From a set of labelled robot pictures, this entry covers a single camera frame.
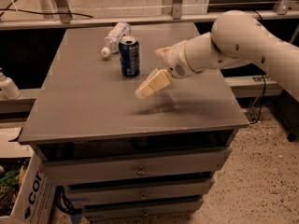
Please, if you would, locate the middle cabinet drawer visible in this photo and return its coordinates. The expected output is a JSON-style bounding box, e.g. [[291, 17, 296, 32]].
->
[[66, 178, 214, 207]]

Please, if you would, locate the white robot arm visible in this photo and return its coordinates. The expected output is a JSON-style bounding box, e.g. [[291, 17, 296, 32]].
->
[[135, 10, 299, 100]]

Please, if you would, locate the grey drawer cabinet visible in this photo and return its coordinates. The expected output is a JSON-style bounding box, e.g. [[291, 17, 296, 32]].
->
[[17, 22, 250, 222]]

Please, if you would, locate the black cable on floor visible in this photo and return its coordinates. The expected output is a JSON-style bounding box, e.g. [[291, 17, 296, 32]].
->
[[247, 75, 267, 125]]

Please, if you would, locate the white bottle at left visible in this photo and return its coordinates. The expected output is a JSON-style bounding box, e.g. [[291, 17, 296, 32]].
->
[[0, 70, 21, 99]]

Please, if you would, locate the clear plastic water bottle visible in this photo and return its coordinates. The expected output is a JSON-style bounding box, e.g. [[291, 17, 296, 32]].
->
[[101, 21, 131, 58]]

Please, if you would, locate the top cabinet drawer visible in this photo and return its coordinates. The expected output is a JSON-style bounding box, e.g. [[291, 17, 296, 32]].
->
[[44, 147, 232, 186]]

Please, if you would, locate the blue pepsi can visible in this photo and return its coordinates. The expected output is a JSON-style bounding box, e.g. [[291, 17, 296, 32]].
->
[[119, 35, 140, 77]]

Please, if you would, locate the bottom cabinet drawer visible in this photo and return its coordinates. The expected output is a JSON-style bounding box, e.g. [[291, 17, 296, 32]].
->
[[83, 196, 203, 221]]

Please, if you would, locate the metal frame rail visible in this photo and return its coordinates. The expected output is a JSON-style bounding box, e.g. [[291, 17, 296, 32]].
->
[[0, 9, 299, 31]]

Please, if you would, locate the cabinet drawer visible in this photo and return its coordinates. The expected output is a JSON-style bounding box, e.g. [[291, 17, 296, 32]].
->
[[83, 196, 203, 221], [44, 147, 232, 186], [66, 178, 214, 207]]

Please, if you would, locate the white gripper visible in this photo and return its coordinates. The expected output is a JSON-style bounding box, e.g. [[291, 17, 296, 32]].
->
[[135, 40, 195, 99]]

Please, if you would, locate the black cable bundle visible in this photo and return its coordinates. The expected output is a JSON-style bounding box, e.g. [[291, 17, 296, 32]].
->
[[54, 186, 82, 217]]

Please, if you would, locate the white cardboard box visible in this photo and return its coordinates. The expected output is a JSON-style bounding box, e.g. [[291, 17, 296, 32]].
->
[[0, 155, 55, 224]]

